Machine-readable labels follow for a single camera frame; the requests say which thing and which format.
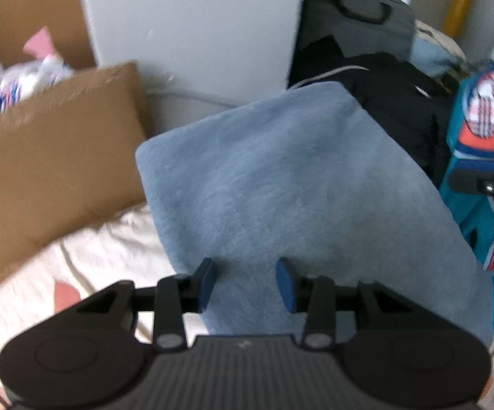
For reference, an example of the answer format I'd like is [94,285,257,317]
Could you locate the purple and white packet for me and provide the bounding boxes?
[0,52,75,128]

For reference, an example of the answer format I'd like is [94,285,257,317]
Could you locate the light blue jeans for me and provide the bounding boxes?
[135,81,494,347]

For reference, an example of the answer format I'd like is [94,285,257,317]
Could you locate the white cable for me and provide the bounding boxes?
[288,65,372,91]

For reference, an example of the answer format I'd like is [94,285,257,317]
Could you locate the cream bear print blanket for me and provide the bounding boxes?
[0,204,215,410]

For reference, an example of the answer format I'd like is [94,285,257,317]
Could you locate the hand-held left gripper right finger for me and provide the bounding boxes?
[275,257,410,349]

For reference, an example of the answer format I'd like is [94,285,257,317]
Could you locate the folded cardboard sheet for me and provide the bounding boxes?
[0,61,154,304]

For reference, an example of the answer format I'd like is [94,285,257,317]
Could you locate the black clothing pile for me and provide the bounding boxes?
[288,34,453,182]

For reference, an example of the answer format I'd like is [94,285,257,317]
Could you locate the pale blue and cream cloth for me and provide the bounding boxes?
[412,20,470,83]

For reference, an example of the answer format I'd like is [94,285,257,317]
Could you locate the teal patterned cloth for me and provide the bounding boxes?
[438,60,494,396]

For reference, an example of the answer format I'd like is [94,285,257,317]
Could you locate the yellow wooden rail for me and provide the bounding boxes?
[442,0,479,38]

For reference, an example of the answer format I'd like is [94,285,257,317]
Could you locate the grey bag with black handle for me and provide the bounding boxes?
[297,0,417,63]

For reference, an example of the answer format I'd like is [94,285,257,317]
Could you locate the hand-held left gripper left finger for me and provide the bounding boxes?
[74,258,217,352]

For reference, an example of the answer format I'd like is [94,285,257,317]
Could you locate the tall cardboard box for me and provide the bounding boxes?
[0,0,99,70]

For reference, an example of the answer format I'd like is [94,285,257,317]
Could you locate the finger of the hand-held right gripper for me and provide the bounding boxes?
[449,168,494,196]

